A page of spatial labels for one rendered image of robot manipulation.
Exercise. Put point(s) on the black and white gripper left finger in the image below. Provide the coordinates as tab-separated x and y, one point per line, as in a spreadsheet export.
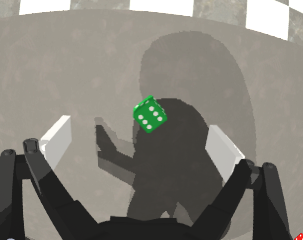
69	217

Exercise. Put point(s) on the green die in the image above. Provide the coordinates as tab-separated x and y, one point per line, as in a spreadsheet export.
149	114

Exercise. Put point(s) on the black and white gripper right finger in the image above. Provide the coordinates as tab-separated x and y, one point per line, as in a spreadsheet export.
270	221

